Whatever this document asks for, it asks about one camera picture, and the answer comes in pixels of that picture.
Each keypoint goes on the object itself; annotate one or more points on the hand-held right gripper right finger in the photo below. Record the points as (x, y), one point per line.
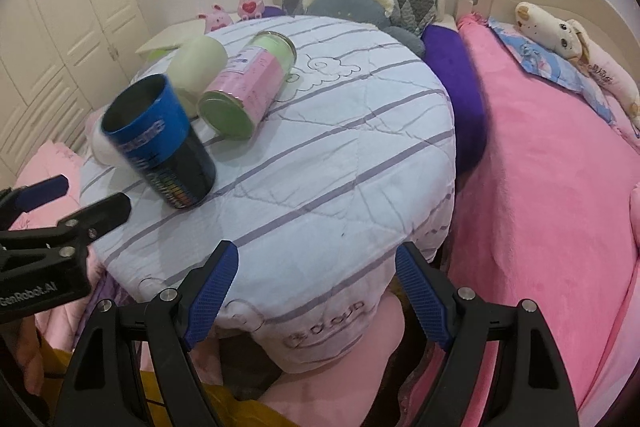
(417, 287)

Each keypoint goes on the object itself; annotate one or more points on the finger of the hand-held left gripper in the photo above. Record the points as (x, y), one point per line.
(47, 189)
(107, 212)

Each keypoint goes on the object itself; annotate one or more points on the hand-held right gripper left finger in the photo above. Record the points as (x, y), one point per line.
(215, 292)

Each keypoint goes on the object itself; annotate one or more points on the blue and black cup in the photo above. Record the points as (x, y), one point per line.
(175, 157)

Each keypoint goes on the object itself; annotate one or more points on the pale green cup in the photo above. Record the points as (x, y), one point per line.
(197, 62)

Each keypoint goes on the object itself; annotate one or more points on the pink and green cup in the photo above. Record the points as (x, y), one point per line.
(250, 77)

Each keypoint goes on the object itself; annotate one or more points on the pink embroidered pillow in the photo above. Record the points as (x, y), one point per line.
(45, 162)

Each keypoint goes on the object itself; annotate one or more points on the yellow cloth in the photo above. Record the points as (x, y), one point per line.
(240, 407)

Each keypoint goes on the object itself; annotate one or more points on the pink fleece blanket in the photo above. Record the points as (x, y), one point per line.
(540, 207)

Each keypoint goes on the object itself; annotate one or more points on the cream wardrobe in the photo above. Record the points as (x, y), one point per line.
(50, 32)

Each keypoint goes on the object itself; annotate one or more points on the white striped quilt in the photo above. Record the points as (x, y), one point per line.
(325, 157)

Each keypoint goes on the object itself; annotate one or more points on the purple blanket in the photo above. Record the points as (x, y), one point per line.
(460, 97)

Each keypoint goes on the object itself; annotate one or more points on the pink plush toy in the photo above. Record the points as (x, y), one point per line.
(215, 18)
(249, 2)

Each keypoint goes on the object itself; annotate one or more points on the blue printed pillow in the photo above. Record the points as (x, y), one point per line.
(555, 67)

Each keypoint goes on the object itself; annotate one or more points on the white plush dog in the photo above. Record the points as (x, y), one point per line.
(550, 29)

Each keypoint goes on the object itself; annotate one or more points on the grey plush toy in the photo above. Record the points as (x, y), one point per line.
(350, 4)

